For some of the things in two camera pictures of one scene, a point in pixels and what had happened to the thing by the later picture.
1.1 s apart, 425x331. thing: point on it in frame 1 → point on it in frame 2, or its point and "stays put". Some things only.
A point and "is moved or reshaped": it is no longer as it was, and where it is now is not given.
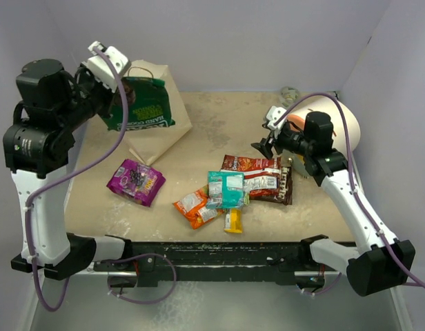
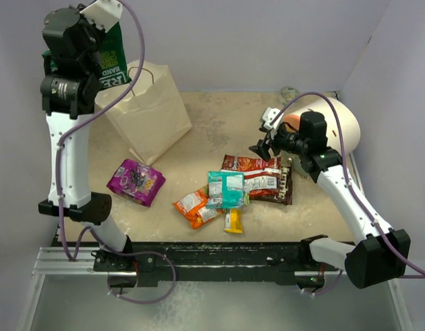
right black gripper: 265,146 stays put
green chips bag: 150,109 is moved or reshaped
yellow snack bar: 233,221 stays put
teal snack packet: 225,189 stays put
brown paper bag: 146,144 stays put
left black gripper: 85,75 → 99,32
